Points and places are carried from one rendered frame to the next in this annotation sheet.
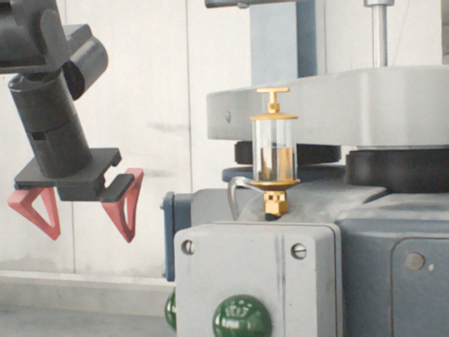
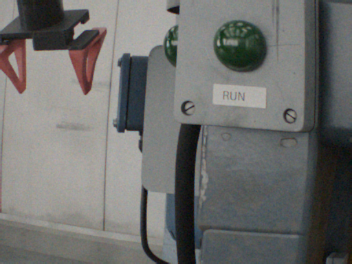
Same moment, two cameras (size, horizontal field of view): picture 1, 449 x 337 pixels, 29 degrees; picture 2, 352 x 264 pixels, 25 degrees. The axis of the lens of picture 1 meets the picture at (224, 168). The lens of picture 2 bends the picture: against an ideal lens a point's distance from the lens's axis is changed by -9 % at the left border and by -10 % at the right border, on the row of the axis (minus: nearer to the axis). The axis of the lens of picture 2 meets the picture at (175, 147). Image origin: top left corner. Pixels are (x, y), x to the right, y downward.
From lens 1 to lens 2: 0.14 m
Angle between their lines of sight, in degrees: 3
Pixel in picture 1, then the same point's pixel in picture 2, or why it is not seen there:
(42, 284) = not seen: outside the picture
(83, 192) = (54, 42)
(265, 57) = not seen: hidden behind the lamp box
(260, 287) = (258, 16)
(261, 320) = (259, 38)
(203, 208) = (159, 62)
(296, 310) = (287, 35)
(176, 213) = (133, 67)
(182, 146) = (101, 102)
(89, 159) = (62, 16)
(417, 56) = not seen: hidden behind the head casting
